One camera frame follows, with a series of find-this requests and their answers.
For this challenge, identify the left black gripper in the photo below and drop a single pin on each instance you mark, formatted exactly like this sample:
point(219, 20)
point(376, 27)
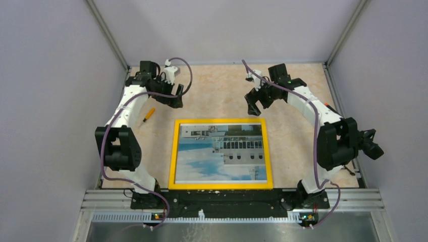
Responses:
point(174, 102)

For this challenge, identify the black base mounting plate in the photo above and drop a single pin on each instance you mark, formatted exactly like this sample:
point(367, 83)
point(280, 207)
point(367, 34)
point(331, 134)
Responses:
point(274, 203)

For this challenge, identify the white cable duct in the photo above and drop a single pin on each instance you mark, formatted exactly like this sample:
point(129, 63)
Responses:
point(148, 217)

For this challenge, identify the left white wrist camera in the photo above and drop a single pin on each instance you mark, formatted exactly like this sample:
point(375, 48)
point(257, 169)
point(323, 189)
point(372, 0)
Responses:
point(170, 72)

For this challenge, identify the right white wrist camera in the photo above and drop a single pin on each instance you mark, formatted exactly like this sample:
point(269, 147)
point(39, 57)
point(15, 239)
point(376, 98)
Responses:
point(253, 76)

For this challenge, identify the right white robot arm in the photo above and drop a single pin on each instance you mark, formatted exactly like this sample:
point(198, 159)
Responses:
point(315, 112)

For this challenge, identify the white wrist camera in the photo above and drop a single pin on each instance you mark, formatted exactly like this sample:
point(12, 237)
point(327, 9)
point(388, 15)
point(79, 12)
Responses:
point(253, 76)
point(170, 72)

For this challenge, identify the black mini tripod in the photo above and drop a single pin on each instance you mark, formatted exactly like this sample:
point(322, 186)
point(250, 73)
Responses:
point(351, 172)

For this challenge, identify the building and sky photo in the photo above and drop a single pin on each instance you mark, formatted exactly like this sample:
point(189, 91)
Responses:
point(220, 153)

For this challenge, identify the orange handled screwdriver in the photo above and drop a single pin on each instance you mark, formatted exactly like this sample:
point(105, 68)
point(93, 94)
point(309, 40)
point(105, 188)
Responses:
point(148, 115)

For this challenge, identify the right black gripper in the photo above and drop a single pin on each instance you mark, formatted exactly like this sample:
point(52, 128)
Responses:
point(252, 97)

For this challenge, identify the yellow picture frame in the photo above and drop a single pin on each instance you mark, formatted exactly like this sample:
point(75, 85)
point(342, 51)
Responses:
point(173, 186)

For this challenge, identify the aluminium front rail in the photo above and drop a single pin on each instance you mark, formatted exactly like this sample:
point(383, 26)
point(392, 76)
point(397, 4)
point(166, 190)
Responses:
point(350, 200)

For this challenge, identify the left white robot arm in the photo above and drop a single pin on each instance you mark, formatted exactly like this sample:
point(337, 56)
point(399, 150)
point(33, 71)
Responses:
point(117, 145)

